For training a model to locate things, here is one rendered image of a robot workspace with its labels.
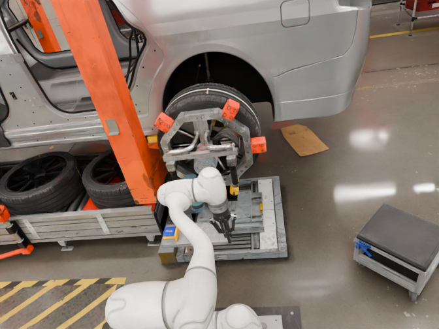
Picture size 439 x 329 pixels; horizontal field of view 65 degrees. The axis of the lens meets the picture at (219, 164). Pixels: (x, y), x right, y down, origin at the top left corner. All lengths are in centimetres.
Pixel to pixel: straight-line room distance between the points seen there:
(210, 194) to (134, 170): 90
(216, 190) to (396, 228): 128
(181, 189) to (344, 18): 146
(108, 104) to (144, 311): 126
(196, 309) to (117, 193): 179
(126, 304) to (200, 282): 21
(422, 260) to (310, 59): 134
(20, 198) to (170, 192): 185
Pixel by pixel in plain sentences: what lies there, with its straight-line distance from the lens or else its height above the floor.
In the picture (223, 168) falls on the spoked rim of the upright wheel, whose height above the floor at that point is 64.
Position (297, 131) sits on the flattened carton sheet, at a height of 1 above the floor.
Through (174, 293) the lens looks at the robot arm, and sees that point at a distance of 103.
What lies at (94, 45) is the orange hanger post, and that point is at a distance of 190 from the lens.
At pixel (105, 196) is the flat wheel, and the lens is 273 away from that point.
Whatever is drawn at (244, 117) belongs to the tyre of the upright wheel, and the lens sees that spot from 206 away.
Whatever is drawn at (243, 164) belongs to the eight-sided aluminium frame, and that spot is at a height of 74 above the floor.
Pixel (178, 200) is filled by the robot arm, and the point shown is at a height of 112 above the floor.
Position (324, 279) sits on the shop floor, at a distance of 246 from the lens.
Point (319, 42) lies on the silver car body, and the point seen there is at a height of 127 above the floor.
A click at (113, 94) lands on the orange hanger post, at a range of 197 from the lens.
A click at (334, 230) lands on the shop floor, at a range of 273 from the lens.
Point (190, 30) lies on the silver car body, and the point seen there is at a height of 146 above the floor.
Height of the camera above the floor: 201
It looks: 36 degrees down
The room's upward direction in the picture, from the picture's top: 12 degrees counter-clockwise
